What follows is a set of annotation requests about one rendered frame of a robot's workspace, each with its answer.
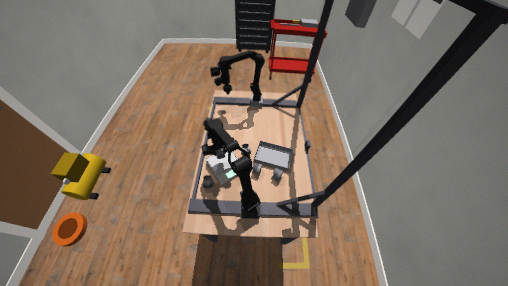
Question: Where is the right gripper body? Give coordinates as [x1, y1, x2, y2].
[221, 75, 232, 92]

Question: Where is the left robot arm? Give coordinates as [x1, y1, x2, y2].
[203, 117, 261, 213]

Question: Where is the white digital scale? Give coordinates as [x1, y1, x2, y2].
[205, 152, 238, 185]

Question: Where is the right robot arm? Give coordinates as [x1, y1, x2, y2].
[210, 50, 265, 101]

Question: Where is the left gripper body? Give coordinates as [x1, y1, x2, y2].
[201, 141, 225, 156]

